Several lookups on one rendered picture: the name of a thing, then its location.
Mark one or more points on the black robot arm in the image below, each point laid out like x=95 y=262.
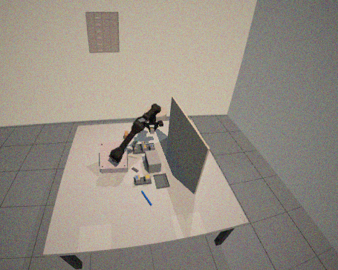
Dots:
x=137 y=127

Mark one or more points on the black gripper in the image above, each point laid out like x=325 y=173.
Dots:
x=153 y=122

